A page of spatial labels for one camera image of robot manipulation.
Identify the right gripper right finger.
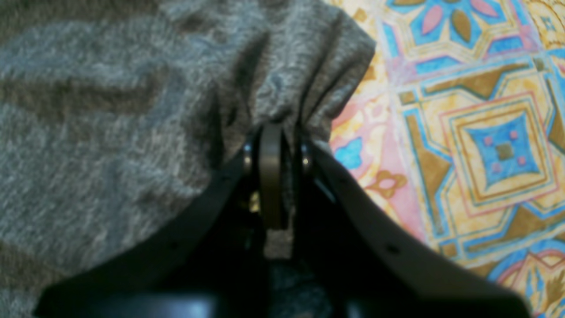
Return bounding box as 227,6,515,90
294,133,531,318

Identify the patterned tablecloth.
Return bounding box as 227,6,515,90
329,0,565,318

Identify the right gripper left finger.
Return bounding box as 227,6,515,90
34,124,288,318

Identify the grey t-shirt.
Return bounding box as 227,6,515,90
0,0,376,318

